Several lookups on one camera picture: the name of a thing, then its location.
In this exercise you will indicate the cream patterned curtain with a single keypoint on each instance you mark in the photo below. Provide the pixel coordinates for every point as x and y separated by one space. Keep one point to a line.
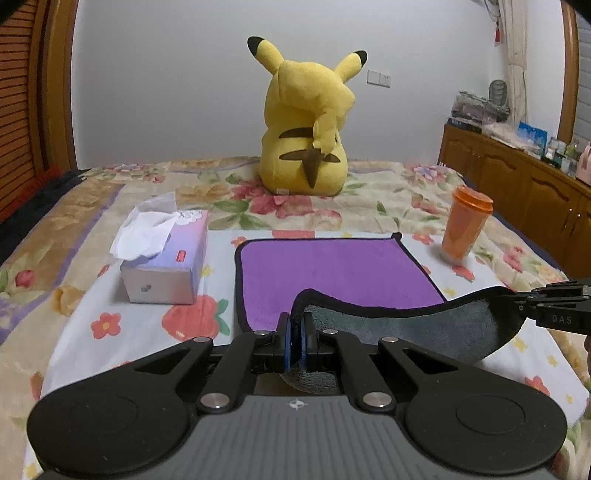
513 16

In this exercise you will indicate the wooden slatted wardrobe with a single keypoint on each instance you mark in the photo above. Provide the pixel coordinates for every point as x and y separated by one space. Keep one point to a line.
36 108

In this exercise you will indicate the white wall switch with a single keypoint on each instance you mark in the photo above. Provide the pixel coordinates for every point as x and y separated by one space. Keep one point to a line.
380 79

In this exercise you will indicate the purple tissue box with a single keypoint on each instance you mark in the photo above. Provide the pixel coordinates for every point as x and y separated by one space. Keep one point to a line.
161 250

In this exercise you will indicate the orange lidded cup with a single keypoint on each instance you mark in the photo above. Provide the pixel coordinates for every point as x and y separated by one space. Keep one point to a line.
469 212

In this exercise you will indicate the purple and grey towel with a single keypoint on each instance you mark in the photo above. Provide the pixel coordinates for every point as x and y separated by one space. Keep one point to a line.
371 288

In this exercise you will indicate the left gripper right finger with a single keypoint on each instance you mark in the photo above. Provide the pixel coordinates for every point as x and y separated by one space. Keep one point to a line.
344 356

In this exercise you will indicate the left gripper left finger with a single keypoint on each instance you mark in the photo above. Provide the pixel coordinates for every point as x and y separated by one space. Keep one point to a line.
233 369

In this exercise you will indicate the stack of papers and magazines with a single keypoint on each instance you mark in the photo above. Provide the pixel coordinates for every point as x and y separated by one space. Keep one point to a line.
472 113

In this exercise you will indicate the wooden sideboard cabinet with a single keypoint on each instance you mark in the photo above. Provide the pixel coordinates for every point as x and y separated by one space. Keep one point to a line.
544 205

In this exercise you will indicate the small items on sideboard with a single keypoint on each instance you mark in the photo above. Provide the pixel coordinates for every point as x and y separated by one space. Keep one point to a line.
572 159

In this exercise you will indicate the yellow Pikachu plush toy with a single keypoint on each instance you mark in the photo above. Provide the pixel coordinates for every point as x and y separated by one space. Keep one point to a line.
305 109

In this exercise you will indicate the grey green desk fan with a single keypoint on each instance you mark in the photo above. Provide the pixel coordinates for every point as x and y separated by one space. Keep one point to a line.
498 93

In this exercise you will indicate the blue picture postcard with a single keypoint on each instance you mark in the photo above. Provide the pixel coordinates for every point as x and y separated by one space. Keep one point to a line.
534 138

